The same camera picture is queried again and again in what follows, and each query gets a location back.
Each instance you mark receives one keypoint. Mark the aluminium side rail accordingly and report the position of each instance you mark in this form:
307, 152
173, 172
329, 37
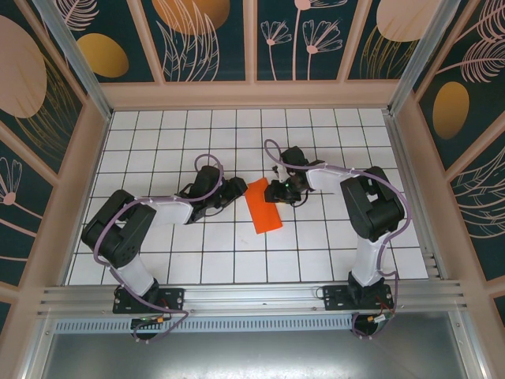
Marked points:
397, 138

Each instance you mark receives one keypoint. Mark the aluminium mounting rail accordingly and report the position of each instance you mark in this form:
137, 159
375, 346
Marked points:
252, 294

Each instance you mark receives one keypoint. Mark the small circuit board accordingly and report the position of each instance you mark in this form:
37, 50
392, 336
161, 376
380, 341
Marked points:
378, 319
152, 320

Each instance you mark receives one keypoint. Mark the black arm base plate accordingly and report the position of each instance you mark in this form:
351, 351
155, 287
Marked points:
173, 300
335, 298

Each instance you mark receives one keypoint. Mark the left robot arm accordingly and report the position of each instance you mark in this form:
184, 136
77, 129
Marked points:
169, 209

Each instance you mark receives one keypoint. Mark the grey metal sheet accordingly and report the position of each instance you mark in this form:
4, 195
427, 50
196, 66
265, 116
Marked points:
252, 355

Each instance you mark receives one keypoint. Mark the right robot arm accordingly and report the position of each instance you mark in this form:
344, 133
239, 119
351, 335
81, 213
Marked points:
369, 260

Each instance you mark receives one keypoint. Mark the aluminium frame post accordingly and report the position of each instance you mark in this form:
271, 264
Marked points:
418, 59
75, 59

